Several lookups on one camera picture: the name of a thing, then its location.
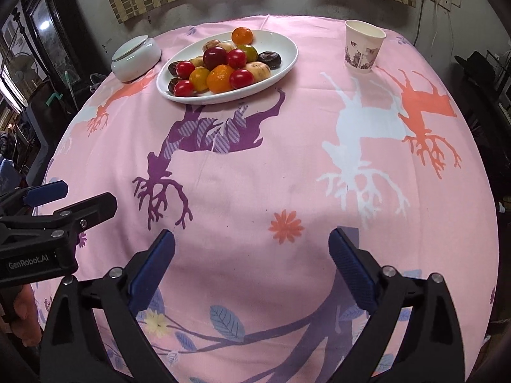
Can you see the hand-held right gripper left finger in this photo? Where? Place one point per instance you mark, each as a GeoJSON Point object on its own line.
{"type": "Point", "coordinates": [153, 271]}

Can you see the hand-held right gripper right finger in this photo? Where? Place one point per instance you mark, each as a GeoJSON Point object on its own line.
{"type": "Point", "coordinates": [353, 267]}

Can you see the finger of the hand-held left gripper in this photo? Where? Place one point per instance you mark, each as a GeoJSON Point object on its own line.
{"type": "Point", "coordinates": [92, 207]}
{"type": "Point", "coordinates": [44, 193]}

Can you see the dark purple water chestnut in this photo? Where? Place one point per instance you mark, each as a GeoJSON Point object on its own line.
{"type": "Point", "coordinates": [173, 68]}
{"type": "Point", "coordinates": [172, 85]}

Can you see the red cherry tomato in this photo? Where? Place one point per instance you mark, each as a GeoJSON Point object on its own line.
{"type": "Point", "coordinates": [184, 87]}
{"type": "Point", "coordinates": [241, 78]}
{"type": "Point", "coordinates": [185, 69]}
{"type": "Point", "coordinates": [236, 58]}

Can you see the yellow orange tomato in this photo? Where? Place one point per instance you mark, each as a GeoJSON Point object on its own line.
{"type": "Point", "coordinates": [199, 79]}

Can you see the large tan round fruit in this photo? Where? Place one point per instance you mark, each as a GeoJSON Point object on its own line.
{"type": "Point", "coordinates": [258, 70]}
{"type": "Point", "coordinates": [196, 62]}

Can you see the large orange mandarin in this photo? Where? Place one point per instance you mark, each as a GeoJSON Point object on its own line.
{"type": "Point", "coordinates": [220, 78]}

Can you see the white oval plate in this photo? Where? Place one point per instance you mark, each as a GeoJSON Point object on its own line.
{"type": "Point", "coordinates": [239, 93]}

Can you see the large dark red plum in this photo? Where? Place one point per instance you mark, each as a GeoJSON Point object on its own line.
{"type": "Point", "coordinates": [215, 58]}

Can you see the speckled tan round fruit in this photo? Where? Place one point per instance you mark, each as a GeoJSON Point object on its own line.
{"type": "Point", "coordinates": [226, 46]}

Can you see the green yellow tomato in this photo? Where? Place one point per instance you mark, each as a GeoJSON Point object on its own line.
{"type": "Point", "coordinates": [251, 51]}

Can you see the person's left hand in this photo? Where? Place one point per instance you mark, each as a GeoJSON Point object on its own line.
{"type": "Point", "coordinates": [28, 311]}

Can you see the electric fan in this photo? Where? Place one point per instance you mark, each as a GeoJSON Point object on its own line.
{"type": "Point", "coordinates": [20, 74]}

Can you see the clear plastic bag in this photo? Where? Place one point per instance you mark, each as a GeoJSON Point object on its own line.
{"type": "Point", "coordinates": [98, 81]}

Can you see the pink printed tablecloth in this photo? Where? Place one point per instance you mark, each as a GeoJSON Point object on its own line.
{"type": "Point", "coordinates": [279, 167]}

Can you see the pale green ceramic bowl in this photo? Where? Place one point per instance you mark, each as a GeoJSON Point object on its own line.
{"type": "Point", "coordinates": [135, 68]}

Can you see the dark wooden cabinet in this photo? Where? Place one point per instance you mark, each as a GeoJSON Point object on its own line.
{"type": "Point", "coordinates": [52, 40]}

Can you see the pale green ceramic lid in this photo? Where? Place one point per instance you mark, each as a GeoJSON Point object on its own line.
{"type": "Point", "coordinates": [129, 48]}

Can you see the small brown round fruit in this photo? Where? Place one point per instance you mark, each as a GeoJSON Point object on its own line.
{"type": "Point", "coordinates": [211, 44]}

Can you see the printed paper cup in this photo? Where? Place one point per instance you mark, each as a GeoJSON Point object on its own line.
{"type": "Point", "coordinates": [363, 48]}

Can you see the small orange mandarin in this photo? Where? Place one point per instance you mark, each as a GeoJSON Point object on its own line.
{"type": "Point", "coordinates": [242, 36]}

